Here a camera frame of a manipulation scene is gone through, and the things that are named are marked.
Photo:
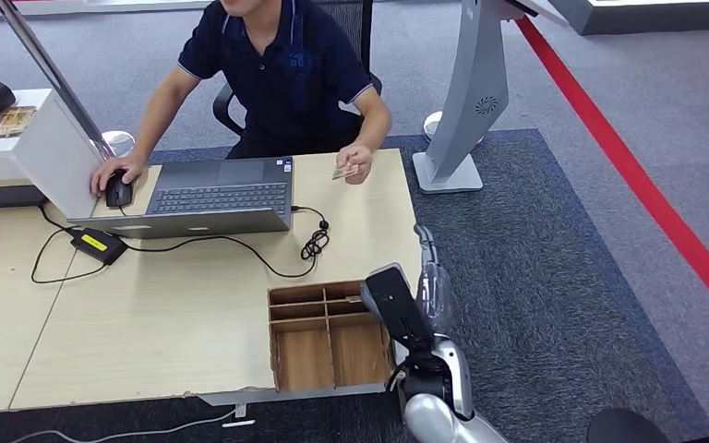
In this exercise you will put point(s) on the person's left hand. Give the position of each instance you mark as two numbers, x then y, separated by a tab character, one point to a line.
362	158

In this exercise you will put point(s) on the person's right hand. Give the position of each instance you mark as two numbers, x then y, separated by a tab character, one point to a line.
119	165

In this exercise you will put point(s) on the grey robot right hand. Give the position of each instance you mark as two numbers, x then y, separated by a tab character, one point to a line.
437	299

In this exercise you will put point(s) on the ID card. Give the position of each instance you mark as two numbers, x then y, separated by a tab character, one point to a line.
343	173

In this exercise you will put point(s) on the black computer mouse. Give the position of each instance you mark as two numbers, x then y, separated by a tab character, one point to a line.
121	194

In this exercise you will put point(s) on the person's right forearm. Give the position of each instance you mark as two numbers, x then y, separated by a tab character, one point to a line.
159	116

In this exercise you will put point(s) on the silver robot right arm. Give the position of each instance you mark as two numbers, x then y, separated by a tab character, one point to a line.
428	422

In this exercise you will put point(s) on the person's left forearm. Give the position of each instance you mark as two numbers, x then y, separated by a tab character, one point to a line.
376	122

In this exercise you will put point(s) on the person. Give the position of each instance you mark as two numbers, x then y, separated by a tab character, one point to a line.
287	79

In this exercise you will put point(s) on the brown patterned card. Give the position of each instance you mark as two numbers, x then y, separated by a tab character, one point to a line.
13	121

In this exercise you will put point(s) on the round white pole base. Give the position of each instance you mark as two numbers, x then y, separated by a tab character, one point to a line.
121	140

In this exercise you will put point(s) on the white cabinet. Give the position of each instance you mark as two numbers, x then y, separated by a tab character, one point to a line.
55	153

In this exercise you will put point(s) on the round white floor object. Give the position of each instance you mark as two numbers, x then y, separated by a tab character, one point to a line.
433	125

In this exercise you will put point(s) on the black power adapter yellow label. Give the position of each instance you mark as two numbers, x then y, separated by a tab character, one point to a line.
99	246

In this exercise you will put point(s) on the grey laptop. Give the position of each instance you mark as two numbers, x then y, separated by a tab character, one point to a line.
220	197

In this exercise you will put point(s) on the dark grey carpet rug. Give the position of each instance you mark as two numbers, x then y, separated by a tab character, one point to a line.
544	275

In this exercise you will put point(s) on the flat black box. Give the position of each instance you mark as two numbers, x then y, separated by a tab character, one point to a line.
13	197

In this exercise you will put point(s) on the silver metal pole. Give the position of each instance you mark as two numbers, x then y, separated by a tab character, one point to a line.
49	70

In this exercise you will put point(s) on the grey kiosk stand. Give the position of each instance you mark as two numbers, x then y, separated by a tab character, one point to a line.
474	92

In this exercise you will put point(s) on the black office chair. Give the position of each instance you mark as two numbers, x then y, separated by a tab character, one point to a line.
354	24

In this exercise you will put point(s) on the wooden organizer box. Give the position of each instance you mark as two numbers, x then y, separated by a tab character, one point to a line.
305	361

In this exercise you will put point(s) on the black round object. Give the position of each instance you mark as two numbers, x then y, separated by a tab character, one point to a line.
626	428

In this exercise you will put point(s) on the white plug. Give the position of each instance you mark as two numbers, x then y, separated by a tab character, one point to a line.
238	423

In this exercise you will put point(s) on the grey floor platform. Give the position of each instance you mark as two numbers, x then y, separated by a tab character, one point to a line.
648	15

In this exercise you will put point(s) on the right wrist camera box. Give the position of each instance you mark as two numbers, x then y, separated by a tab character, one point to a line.
394	302

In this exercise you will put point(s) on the grey metal table frame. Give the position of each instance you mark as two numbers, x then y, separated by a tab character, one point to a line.
226	398

